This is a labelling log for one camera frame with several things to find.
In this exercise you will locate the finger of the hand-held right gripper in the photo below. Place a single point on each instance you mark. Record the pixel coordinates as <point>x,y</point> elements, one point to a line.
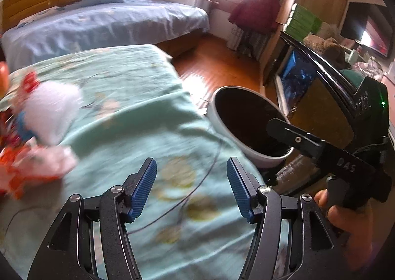
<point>293,136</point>

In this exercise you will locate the stack of green boxes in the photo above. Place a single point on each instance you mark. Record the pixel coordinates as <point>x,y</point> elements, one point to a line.
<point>304,19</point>

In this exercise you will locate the green floral blanket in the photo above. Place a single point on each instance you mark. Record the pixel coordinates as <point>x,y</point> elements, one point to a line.
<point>139,113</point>

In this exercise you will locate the person's right hand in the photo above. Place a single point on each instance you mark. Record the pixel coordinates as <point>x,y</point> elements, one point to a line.
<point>345,224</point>

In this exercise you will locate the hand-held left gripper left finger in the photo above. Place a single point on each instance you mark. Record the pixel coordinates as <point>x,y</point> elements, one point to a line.
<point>143,187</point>

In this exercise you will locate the brown teddy bear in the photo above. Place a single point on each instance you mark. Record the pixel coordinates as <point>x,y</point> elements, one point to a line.
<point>327,47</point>

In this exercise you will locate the red dotted snack wrapper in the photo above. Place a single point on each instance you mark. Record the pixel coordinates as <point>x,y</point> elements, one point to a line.
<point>29,82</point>

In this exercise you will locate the orange and white wrapper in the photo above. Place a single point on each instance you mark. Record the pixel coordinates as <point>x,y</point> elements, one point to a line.
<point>27,169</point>

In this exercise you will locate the bed with blue sheet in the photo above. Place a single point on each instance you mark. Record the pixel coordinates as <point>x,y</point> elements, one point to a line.
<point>108,24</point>

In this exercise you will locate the black television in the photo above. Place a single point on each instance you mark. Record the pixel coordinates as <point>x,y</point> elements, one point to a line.
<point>355,21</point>

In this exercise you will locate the dark green cloth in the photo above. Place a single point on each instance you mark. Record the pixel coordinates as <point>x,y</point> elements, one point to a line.
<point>351,77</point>

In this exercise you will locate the white tissue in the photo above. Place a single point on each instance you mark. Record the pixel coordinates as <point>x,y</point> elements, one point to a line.
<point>52,110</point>

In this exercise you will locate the white trash bin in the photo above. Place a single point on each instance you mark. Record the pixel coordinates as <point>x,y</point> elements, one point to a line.
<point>247,119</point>

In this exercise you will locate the dark red coat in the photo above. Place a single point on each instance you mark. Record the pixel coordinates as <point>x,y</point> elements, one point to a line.
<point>256,11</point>

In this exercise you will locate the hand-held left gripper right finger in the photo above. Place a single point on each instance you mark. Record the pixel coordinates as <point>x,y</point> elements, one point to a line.
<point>239,187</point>

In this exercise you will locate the pink plastic bag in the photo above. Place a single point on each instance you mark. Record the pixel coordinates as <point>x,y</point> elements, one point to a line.
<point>368,68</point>

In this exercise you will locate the black glass-door cabinet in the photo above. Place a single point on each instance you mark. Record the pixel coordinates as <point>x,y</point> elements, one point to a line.
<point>327,113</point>

